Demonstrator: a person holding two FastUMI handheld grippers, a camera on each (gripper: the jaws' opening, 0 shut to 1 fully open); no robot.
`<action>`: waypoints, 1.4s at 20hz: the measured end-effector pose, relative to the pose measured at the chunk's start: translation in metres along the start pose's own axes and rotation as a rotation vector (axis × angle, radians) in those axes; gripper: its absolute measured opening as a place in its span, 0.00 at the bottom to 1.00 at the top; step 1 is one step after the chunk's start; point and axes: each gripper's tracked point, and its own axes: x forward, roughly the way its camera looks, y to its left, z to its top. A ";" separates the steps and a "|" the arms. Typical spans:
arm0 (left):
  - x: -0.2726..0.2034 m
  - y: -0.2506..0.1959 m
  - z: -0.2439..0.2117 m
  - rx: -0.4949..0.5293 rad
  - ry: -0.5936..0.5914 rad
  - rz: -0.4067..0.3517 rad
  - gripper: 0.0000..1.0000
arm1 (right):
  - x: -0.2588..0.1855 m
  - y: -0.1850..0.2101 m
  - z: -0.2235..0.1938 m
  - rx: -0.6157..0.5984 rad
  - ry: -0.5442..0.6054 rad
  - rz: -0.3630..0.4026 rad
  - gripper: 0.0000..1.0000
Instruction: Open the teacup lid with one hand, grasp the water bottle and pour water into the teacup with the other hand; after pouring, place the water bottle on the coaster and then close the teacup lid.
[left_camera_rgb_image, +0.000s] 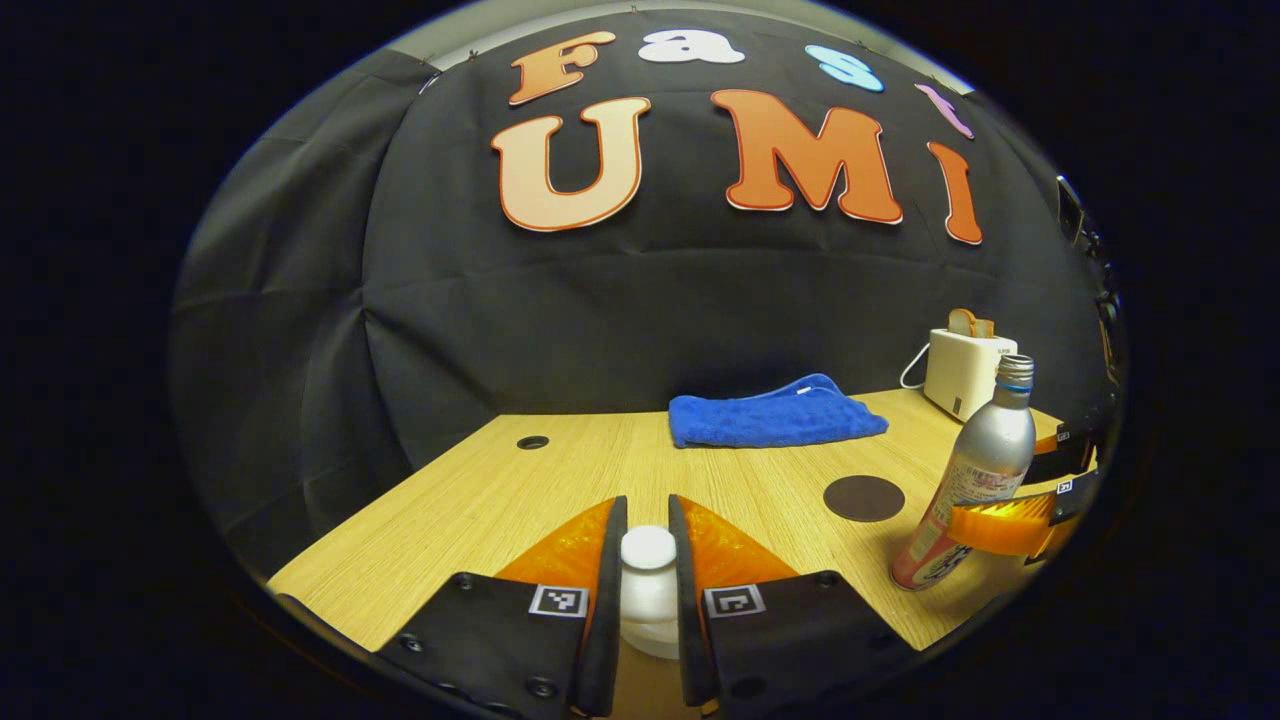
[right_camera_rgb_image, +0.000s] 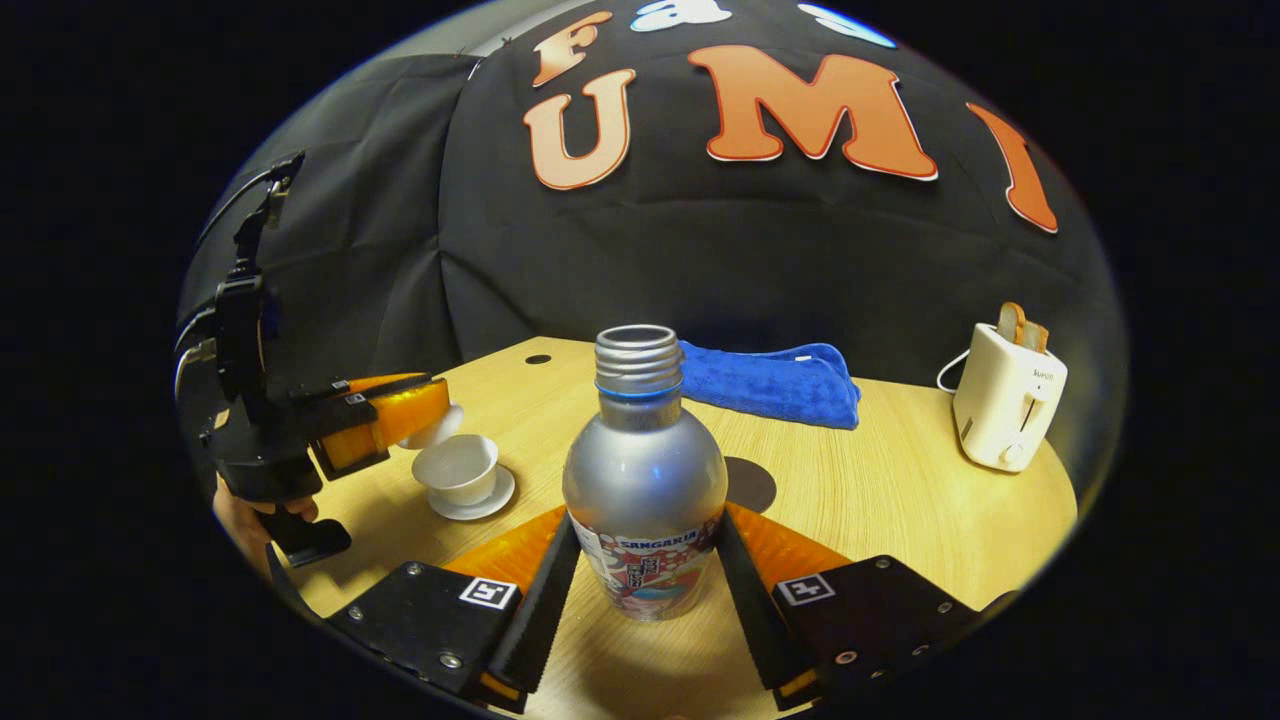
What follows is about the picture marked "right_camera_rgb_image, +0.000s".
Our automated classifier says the dark round coaster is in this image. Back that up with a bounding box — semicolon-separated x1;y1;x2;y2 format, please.
722;456;778;515

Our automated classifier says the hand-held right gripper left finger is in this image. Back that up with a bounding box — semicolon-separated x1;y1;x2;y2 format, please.
325;505;583;713

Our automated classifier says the white saucer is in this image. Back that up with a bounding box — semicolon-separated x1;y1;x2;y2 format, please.
428;465;517;522

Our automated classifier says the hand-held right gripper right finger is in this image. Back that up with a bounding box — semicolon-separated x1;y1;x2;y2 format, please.
712;503;1021;711

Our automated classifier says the silver water bottle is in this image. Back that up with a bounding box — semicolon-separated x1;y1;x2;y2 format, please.
562;324;729;623

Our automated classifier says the white teacup lid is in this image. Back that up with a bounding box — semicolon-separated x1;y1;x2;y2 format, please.
400;400;466;451

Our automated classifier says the white toaster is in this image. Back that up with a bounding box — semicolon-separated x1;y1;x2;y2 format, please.
952;322;1069;473

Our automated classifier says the blue towel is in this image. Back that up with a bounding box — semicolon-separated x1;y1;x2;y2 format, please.
678;340;863;431

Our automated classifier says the white teacup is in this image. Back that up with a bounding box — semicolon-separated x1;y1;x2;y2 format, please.
412;434;499;507

